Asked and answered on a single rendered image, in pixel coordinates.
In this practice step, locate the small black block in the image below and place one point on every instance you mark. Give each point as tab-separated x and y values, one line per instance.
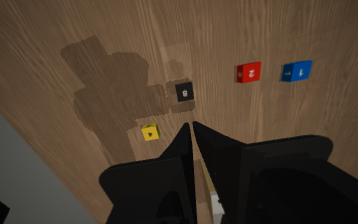
184	91

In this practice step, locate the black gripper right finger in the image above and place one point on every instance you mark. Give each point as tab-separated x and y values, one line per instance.
230	161

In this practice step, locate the blue block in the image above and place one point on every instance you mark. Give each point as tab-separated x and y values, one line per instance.
297	71

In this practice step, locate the red block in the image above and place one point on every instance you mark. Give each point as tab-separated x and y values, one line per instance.
248	72

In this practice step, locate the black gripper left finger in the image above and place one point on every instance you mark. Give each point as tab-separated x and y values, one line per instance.
173	170

